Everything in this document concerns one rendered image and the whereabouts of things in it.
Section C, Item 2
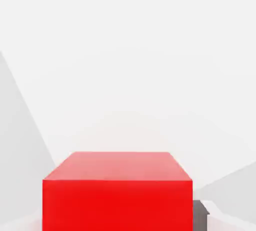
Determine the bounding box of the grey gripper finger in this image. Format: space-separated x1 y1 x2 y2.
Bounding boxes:
192 199 233 231

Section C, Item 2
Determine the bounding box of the small red cube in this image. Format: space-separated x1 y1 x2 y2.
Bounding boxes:
42 151 194 231

